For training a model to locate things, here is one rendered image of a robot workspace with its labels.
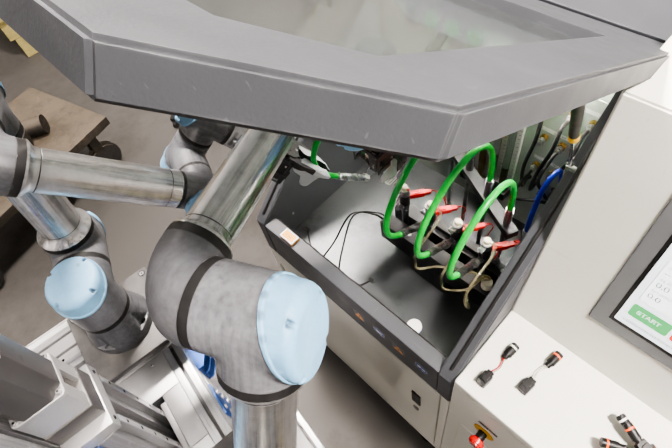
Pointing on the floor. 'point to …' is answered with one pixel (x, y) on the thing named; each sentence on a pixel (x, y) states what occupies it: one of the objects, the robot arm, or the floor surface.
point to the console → (597, 255)
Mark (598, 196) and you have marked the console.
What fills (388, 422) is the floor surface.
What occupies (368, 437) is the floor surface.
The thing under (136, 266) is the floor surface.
